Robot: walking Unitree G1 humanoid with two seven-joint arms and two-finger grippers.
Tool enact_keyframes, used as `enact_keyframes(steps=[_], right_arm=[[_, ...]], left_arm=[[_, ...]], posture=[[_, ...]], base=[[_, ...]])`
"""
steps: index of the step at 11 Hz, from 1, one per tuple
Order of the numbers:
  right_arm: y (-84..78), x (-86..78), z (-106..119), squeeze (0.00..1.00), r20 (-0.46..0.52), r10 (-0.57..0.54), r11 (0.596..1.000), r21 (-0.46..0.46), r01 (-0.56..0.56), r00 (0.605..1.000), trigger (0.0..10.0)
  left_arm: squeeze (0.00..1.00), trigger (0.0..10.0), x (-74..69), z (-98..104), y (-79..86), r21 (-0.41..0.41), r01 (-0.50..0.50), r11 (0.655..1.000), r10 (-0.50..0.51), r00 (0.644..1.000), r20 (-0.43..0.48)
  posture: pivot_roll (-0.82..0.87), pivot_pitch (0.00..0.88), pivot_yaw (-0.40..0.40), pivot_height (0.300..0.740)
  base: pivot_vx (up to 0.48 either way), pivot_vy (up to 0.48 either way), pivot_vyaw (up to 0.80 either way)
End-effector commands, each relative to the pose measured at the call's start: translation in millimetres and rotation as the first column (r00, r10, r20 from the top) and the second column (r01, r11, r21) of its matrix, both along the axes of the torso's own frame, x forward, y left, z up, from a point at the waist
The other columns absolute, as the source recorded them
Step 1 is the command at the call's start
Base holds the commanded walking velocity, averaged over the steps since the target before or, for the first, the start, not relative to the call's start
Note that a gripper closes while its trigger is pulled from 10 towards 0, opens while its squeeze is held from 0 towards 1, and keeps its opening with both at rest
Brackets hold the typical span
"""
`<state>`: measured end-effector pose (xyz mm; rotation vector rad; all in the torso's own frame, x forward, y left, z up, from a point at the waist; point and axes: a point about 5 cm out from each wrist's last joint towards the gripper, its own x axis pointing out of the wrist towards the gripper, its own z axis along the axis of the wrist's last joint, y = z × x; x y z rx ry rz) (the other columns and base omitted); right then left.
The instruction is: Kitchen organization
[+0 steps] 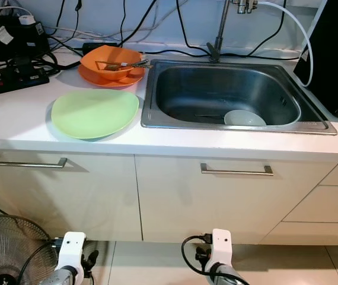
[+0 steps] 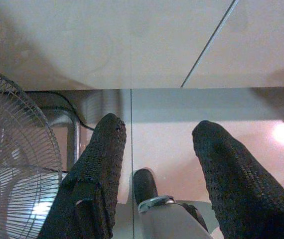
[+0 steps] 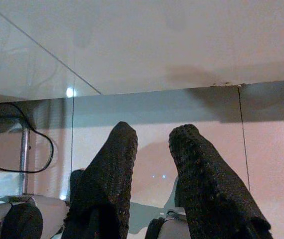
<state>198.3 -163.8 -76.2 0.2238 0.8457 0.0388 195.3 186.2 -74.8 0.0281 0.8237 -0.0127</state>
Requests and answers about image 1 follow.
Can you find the orange plate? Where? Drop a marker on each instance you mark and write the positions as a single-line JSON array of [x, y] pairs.
[[95, 81]]

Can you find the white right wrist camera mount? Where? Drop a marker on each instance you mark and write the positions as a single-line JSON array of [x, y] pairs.
[[221, 246]]

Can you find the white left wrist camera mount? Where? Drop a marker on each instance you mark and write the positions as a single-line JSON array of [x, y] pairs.
[[71, 250]]

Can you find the green plate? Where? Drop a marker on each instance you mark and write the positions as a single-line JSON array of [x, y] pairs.
[[95, 114]]

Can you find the black power strip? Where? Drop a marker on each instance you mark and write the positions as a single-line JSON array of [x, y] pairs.
[[15, 82]]

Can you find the stainless steel sink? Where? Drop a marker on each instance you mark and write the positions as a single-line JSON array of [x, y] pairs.
[[222, 89]]

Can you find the black appliance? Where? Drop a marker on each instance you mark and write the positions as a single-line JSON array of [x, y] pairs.
[[335, 53]]

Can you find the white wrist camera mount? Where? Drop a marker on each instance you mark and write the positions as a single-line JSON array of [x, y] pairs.
[[71, 250], [221, 246]]

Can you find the black power brick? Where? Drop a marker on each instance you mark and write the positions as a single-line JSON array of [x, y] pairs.
[[98, 47]]

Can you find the black adapter box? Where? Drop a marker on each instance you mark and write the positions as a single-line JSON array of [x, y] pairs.
[[18, 37]]

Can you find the white bowl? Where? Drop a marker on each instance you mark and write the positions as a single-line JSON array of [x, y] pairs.
[[245, 119]]

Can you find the metal spoon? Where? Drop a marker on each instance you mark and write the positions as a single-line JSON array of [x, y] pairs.
[[140, 62]]

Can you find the cream kitchen cabinet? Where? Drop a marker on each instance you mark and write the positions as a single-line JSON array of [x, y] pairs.
[[104, 202]]

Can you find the orange bowl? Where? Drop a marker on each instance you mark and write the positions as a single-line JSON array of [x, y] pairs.
[[111, 73]]

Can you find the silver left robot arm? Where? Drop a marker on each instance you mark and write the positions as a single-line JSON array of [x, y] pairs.
[[62, 278]]

